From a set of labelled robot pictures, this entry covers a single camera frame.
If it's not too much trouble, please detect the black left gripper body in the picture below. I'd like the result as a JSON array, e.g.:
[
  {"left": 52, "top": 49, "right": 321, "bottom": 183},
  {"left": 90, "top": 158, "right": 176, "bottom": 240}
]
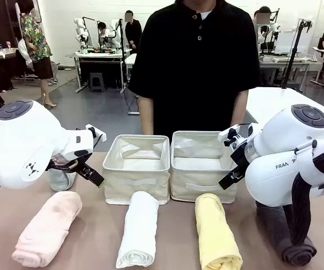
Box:
[{"left": 48, "top": 150, "right": 92, "bottom": 176}]

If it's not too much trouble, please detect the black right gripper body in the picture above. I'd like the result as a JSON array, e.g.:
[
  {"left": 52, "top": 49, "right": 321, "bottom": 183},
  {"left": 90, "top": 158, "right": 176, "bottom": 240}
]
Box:
[{"left": 230, "top": 123, "right": 255, "bottom": 170}]

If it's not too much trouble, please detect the mint cone-folded towel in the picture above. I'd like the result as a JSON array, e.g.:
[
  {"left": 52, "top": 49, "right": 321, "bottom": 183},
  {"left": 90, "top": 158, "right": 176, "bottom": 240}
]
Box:
[{"left": 47, "top": 165, "right": 77, "bottom": 192}]

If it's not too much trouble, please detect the yellow towel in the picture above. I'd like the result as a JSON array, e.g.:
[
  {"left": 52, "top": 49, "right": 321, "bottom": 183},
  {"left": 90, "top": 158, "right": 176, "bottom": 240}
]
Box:
[{"left": 194, "top": 193, "right": 244, "bottom": 270}]

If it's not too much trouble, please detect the pink towel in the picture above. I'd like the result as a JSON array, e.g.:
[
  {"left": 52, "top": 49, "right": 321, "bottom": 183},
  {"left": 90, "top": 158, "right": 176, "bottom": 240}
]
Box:
[{"left": 11, "top": 191, "right": 83, "bottom": 268}]

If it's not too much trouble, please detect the dark grey towel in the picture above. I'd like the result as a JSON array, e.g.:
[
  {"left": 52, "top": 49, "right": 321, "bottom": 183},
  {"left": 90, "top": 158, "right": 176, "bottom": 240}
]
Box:
[{"left": 256, "top": 201, "right": 317, "bottom": 267}]

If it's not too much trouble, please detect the white towel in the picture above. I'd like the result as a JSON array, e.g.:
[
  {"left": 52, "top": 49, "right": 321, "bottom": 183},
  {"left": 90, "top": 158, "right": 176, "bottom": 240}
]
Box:
[{"left": 115, "top": 191, "right": 160, "bottom": 269}]

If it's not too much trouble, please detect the person's left forearm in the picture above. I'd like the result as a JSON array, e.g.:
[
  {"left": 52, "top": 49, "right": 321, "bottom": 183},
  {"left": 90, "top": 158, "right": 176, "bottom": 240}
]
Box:
[{"left": 231, "top": 89, "right": 249, "bottom": 127}]

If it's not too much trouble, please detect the person's right forearm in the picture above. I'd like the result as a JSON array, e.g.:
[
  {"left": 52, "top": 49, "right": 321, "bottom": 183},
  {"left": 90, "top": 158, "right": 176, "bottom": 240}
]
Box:
[{"left": 138, "top": 96, "right": 155, "bottom": 136}]

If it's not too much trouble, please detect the cream fabric storage bin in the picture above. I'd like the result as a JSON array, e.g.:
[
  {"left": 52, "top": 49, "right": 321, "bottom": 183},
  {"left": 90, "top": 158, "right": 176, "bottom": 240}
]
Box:
[
  {"left": 169, "top": 130, "right": 239, "bottom": 204},
  {"left": 102, "top": 134, "right": 171, "bottom": 205}
]

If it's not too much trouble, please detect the grey plastic stool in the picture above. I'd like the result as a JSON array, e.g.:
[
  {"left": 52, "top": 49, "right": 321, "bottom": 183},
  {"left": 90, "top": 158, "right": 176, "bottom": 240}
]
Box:
[{"left": 88, "top": 72, "right": 106, "bottom": 93}]

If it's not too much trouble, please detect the person in black polo shirt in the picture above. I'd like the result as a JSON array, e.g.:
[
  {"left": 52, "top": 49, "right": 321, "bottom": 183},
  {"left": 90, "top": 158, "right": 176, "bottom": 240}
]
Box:
[{"left": 128, "top": 0, "right": 263, "bottom": 136}]

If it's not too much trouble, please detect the white background robot table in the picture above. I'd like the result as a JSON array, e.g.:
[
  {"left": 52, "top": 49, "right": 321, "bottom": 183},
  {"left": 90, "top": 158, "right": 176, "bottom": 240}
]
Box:
[{"left": 72, "top": 47, "right": 133, "bottom": 93}]

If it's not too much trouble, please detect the woman in floral shirt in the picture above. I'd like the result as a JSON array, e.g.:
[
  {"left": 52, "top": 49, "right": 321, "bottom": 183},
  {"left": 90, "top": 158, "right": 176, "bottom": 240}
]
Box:
[{"left": 14, "top": 0, "right": 58, "bottom": 109}]

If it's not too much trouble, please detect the background person with blurred face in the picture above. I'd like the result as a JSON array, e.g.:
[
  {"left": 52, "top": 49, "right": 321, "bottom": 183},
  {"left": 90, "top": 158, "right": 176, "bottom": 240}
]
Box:
[{"left": 252, "top": 6, "right": 274, "bottom": 53}]

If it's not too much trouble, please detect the seated black-haired background person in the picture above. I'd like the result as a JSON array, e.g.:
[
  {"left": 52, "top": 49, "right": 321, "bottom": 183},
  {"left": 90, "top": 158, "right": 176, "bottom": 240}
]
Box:
[{"left": 96, "top": 21, "right": 115, "bottom": 48}]

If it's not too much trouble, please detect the standing background person in black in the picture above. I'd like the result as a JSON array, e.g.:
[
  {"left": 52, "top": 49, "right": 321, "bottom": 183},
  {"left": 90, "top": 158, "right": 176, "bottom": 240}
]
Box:
[{"left": 124, "top": 10, "right": 143, "bottom": 55}]

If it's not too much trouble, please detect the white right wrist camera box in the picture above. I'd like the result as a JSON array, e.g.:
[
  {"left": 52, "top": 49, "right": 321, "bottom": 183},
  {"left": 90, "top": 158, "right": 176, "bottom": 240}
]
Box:
[{"left": 217, "top": 123, "right": 241, "bottom": 143}]

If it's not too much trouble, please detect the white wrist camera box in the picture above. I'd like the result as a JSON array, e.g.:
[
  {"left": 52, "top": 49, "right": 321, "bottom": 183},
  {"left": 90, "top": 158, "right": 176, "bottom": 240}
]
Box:
[
  {"left": 84, "top": 123, "right": 107, "bottom": 142},
  {"left": 217, "top": 123, "right": 241, "bottom": 143}
]

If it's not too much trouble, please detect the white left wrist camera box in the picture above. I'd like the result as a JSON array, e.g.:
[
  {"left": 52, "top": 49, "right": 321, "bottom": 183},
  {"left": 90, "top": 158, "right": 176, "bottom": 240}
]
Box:
[{"left": 84, "top": 123, "right": 107, "bottom": 142}]

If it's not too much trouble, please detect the black braided cable bundle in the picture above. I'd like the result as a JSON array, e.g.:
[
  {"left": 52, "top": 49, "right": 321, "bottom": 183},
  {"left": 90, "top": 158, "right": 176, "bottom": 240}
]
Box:
[{"left": 290, "top": 146, "right": 324, "bottom": 246}]

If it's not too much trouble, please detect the black camera tripod stand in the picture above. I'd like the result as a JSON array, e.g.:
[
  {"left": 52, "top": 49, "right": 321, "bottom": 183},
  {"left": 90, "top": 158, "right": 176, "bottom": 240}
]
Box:
[{"left": 280, "top": 18, "right": 314, "bottom": 92}]

